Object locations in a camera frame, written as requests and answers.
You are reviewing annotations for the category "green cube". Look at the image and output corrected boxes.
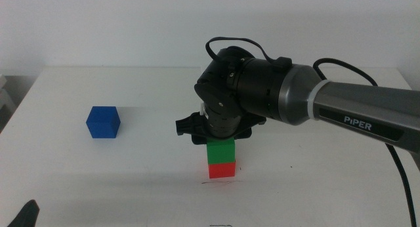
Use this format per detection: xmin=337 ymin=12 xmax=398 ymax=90
xmin=206 ymin=137 xmax=236 ymax=165

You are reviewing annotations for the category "red cube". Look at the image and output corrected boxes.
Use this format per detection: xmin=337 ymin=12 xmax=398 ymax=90
xmin=208 ymin=160 xmax=237 ymax=179

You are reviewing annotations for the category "blue cube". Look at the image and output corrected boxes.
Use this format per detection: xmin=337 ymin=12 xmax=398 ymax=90
xmin=85 ymin=106 xmax=121 ymax=139

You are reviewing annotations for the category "thin looped gripper cable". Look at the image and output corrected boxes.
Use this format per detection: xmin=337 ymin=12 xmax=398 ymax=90
xmin=205 ymin=36 xmax=293 ymax=70

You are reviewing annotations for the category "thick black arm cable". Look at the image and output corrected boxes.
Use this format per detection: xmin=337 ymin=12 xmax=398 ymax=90
xmin=312 ymin=58 xmax=415 ymax=227

